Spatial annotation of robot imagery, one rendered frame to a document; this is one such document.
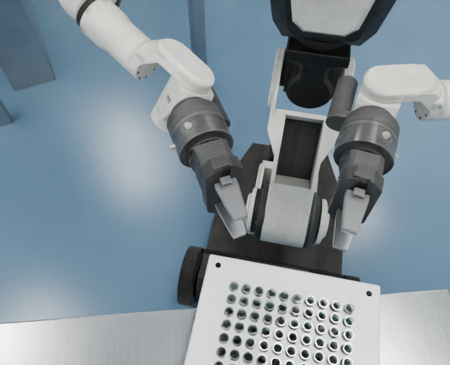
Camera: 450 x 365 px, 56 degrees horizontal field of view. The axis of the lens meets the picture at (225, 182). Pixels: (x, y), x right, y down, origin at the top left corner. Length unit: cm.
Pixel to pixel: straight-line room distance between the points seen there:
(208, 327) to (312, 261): 91
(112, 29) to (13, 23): 139
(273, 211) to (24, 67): 157
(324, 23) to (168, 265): 109
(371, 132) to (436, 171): 139
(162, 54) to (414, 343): 57
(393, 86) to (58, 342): 63
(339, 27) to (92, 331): 65
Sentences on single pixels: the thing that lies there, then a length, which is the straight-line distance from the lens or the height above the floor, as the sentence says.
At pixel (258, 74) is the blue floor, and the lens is 220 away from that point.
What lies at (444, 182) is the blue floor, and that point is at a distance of 201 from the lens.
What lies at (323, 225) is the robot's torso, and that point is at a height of 62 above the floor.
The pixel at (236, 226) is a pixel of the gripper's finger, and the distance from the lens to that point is 61.
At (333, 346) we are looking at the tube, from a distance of 62.
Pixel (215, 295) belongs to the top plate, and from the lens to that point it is 61.
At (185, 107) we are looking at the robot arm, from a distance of 66.
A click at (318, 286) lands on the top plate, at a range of 63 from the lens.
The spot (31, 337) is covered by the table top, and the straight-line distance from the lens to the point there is 73.
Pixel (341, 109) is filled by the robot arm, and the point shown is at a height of 100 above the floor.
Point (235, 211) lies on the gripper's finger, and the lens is 56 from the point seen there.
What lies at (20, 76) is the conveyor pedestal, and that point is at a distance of 229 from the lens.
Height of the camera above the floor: 151
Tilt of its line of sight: 57 degrees down
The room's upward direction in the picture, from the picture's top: straight up
